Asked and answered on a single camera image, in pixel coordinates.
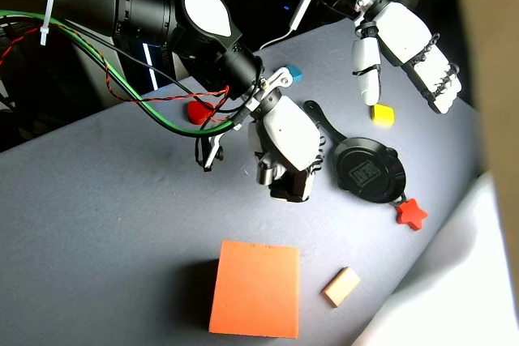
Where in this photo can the grey table cloth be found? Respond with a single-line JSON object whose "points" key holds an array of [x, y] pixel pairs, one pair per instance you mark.
{"points": [[101, 220]]}

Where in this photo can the yellow block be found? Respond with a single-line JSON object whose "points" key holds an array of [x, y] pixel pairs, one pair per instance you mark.
{"points": [[382, 115]]}

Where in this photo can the red round block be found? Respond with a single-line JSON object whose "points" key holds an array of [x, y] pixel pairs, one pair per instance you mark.
{"points": [[196, 113]]}

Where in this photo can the large orange cube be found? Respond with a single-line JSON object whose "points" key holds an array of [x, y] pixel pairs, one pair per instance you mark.
{"points": [[255, 289]]}

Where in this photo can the red star block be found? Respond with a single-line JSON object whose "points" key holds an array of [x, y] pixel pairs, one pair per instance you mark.
{"points": [[410, 213]]}

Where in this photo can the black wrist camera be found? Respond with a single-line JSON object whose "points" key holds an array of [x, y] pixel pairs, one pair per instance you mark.
{"points": [[211, 151]]}

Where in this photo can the blue block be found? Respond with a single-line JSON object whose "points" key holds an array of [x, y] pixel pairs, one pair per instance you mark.
{"points": [[295, 73]]}

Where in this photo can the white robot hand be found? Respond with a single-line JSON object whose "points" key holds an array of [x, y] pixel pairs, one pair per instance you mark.
{"points": [[290, 135], [399, 34]]}

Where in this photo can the white backdrop sheet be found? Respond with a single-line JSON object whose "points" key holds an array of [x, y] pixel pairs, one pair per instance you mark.
{"points": [[446, 281]]}

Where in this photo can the beige board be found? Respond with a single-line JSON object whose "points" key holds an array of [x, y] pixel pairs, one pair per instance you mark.
{"points": [[494, 78]]}

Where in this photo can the tan wooden block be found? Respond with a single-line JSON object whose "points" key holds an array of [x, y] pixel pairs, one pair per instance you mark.
{"points": [[341, 287]]}

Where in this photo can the black cast iron skillet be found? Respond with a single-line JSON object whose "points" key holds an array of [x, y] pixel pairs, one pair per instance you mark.
{"points": [[369, 169]]}

